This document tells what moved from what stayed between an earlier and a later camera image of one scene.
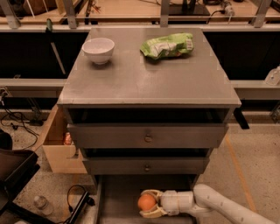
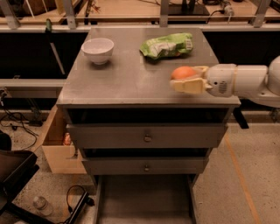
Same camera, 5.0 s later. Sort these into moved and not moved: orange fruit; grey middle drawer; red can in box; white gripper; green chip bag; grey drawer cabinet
Moved: orange fruit; white gripper
Not moved: grey middle drawer; grey drawer cabinet; green chip bag; red can in box
